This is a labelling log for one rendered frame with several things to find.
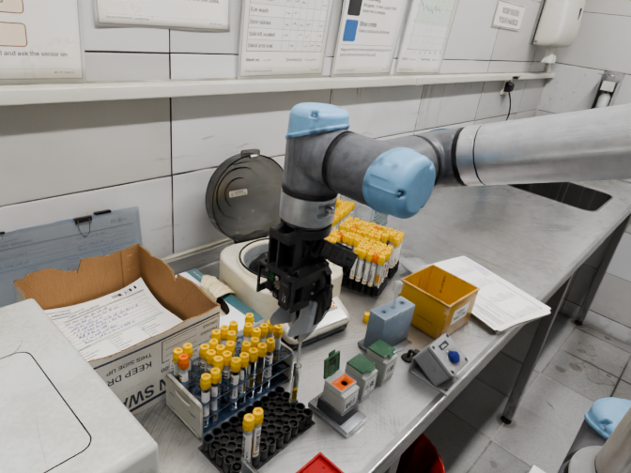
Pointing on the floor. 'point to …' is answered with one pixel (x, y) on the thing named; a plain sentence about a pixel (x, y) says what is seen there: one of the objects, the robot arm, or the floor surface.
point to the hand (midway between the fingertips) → (301, 331)
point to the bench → (310, 370)
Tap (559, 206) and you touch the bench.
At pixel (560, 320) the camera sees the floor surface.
